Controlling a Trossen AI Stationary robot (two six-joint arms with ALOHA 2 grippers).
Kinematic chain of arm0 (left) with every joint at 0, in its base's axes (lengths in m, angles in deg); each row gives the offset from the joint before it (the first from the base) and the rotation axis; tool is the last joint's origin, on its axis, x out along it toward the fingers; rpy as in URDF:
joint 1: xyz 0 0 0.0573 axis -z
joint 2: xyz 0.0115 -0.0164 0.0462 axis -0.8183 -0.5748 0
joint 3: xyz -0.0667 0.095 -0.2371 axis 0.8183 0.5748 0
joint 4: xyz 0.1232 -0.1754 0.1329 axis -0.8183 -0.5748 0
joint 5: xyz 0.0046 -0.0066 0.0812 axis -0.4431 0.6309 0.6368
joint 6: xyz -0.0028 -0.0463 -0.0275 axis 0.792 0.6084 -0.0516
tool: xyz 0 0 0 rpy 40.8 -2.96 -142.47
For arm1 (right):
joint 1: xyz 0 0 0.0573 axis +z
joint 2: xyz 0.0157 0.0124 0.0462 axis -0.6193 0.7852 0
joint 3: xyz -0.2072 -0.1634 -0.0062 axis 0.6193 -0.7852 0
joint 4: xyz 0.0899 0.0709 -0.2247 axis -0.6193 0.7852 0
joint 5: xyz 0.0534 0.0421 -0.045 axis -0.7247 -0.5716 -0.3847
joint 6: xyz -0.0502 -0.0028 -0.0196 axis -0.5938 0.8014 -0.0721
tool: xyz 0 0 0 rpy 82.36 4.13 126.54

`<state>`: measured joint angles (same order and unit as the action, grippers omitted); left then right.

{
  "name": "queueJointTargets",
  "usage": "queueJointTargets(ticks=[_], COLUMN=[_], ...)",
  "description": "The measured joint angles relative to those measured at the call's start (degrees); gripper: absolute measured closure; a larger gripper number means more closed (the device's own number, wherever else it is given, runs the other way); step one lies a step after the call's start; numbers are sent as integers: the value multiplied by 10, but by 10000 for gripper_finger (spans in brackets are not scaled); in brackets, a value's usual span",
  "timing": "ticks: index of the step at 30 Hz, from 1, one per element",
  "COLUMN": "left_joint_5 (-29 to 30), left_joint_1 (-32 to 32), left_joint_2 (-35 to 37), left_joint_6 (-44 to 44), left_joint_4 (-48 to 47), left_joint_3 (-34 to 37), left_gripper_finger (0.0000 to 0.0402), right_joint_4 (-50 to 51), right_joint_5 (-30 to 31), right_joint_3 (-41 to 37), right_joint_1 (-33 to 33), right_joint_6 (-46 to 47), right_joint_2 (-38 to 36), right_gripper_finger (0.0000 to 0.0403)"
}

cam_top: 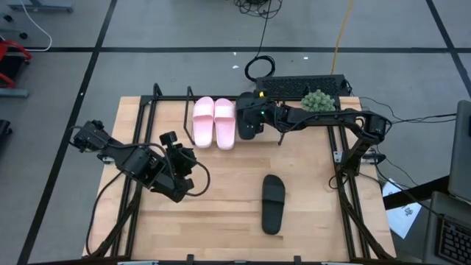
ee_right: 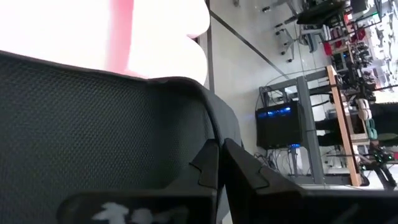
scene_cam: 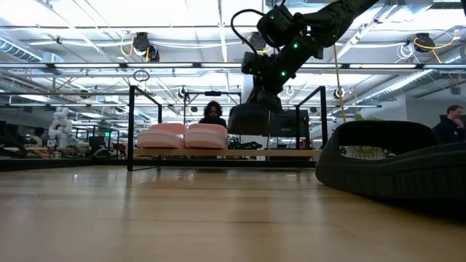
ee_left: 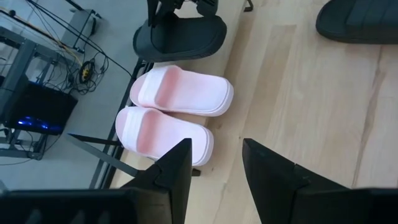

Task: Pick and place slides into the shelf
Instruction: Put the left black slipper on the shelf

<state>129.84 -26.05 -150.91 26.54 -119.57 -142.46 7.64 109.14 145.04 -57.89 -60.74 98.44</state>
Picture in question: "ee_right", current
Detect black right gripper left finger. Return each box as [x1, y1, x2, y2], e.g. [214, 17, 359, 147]
[164, 139, 220, 191]

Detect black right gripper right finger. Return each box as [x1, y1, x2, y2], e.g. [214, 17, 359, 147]
[222, 138, 308, 224]

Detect black foam slide sandal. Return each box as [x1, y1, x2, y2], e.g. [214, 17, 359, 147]
[0, 49, 245, 224]

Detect black computer tower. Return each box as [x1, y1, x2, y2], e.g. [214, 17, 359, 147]
[254, 100, 305, 151]

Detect person's legs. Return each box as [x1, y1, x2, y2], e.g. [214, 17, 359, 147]
[314, 116, 336, 147]

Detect teal rounded object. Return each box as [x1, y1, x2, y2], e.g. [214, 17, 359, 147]
[365, 119, 379, 140]

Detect white rounded object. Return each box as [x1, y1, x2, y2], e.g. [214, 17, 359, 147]
[356, 98, 373, 121]

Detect grey office chair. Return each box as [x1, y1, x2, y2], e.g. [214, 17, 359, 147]
[273, 24, 331, 63]

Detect cluttered storage rack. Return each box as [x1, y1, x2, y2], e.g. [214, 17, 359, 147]
[323, 0, 398, 97]

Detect black office chair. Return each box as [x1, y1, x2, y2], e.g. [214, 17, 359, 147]
[260, 0, 346, 30]

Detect tangle of black cables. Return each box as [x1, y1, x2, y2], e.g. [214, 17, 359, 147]
[253, 148, 301, 180]

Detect wooden top grey frame desk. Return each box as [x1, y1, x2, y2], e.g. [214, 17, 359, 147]
[258, 64, 364, 187]

